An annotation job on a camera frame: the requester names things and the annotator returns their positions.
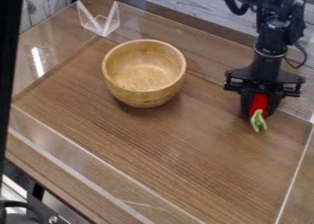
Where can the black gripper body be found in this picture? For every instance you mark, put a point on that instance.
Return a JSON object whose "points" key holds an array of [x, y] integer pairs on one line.
{"points": [[268, 82]]}

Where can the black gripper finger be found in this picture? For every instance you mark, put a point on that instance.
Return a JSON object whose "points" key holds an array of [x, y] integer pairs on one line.
{"points": [[246, 98], [272, 103]]}

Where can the red felt strawberry toy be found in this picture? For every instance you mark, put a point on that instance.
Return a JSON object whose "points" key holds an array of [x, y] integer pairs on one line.
{"points": [[258, 112]]}

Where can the light wooden bowl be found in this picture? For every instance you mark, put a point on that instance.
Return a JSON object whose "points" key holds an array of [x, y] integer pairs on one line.
{"points": [[144, 72]]}

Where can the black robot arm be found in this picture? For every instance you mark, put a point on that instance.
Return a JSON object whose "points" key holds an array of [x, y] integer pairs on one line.
{"points": [[280, 27]]}

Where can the clear acrylic table guard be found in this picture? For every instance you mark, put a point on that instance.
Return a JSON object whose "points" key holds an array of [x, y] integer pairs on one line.
{"points": [[183, 163]]}

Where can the black vertical pole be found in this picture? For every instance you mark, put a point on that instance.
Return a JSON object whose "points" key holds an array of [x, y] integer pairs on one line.
{"points": [[11, 10]]}

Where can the clear acrylic corner bracket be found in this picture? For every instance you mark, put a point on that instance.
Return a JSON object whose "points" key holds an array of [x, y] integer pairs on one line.
{"points": [[99, 24]]}

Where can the black table leg mount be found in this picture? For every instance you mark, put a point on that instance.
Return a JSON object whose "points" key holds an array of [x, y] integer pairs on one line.
{"points": [[28, 211]]}

